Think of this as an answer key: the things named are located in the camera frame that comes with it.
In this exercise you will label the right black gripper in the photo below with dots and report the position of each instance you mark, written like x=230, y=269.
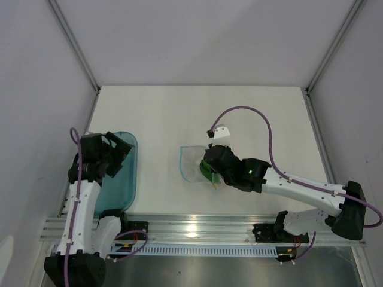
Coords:
x=226, y=146

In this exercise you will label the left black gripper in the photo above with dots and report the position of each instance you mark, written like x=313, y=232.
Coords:
x=120, y=150

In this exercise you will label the green toy bell pepper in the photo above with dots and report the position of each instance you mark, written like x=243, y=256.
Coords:
x=206, y=170

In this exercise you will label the clear zip top bag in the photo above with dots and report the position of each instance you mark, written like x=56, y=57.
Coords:
x=189, y=161

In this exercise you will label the green toy chili pepper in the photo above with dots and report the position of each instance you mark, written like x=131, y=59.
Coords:
x=215, y=180

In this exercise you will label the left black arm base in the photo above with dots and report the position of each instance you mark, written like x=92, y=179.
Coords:
x=134, y=231

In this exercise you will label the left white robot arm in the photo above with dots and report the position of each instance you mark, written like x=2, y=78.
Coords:
x=81, y=255

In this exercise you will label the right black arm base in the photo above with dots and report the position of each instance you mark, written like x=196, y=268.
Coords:
x=266, y=233

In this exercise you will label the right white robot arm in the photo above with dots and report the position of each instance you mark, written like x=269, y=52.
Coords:
x=336, y=208

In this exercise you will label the teal plastic tray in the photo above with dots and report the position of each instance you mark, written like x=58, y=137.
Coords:
x=119, y=192

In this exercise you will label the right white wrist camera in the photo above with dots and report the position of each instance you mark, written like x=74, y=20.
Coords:
x=219, y=135

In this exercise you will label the aluminium mounting rail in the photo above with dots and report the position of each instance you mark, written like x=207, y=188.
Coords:
x=200, y=230

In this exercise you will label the white slotted cable duct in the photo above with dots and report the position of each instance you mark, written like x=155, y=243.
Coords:
x=248, y=251

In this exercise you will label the left aluminium frame post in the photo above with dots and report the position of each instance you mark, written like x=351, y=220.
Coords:
x=68, y=34

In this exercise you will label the aluminium frame post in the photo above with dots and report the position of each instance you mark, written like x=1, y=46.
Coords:
x=68, y=34
x=336, y=43

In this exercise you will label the right aluminium frame post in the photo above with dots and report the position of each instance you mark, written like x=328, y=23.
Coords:
x=336, y=43

